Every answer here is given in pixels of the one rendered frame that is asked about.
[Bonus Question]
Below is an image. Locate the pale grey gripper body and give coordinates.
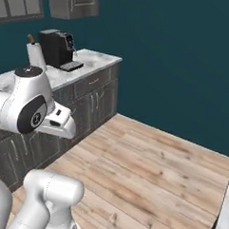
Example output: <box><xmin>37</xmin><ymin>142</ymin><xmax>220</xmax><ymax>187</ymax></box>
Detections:
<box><xmin>34</xmin><ymin>111</ymin><xmax>78</xmax><ymax>140</ymax></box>

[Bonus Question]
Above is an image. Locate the grey base cupboard door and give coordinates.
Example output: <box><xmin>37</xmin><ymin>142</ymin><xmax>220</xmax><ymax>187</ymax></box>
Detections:
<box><xmin>68</xmin><ymin>90</ymin><xmax>99</xmax><ymax>140</ymax></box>
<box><xmin>0</xmin><ymin>134</ymin><xmax>28</xmax><ymax>192</ymax></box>
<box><xmin>94</xmin><ymin>78</ymin><xmax>119</xmax><ymax>129</ymax></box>
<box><xmin>18</xmin><ymin>129</ymin><xmax>68</xmax><ymax>171</ymax></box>

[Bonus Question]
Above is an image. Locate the small grey drawer front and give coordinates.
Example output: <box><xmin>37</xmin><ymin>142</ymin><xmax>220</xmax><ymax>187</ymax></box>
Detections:
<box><xmin>51</xmin><ymin>82</ymin><xmax>76</xmax><ymax>103</ymax></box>

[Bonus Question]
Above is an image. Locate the white paper towel roll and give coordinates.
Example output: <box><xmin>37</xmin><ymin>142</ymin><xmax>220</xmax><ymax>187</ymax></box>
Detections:
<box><xmin>25</xmin><ymin>33</ymin><xmax>50</xmax><ymax>74</ymax></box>

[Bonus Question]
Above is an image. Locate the black coffee machine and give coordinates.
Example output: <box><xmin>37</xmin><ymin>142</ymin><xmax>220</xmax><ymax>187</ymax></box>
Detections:
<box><xmin>36</xmin><ymin>28</ymin><xmax>86</xmax><ymax>74</ymax></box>

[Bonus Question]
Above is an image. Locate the silver cupboard door handle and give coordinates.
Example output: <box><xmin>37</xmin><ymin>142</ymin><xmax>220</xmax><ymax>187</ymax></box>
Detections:
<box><xmin>10</xmin><ymin>139</ymin><xmax>21</xmax><ymax>162</ymax></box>
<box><xmin>20</xmin><ymin>134</ymin><xmax>30</xmax><ymax>157</ymax></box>
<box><xmin>94</xmin><ymin>90</ymin><xmax>101</xmax><ymax>111</ymax></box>
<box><xmin>89</xmin><ymin>93</ymin><xmax>96</xmax><ymax>113</ymax></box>

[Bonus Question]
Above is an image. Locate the grey wall cupboard door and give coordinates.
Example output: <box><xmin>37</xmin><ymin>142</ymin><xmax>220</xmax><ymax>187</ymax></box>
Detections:
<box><xmin>45</xmin><ymin>0</ymin><xmax>101</xmax><ymax>22</ymax></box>

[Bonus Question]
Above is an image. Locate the wall cupboard door handle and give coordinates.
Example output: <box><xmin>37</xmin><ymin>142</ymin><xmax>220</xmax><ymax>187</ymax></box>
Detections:
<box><xmin>67</xmin><ymin>0</ymin><xmax>76</xmax><ymax>13</ymax></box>

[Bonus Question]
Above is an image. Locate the grey glass-front wall cupboard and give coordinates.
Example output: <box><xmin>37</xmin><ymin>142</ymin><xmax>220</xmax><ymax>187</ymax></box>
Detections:
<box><xmin>0</xmin><ymin>0</ymin><xmax>47</xmax><ymax>27</ymax></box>

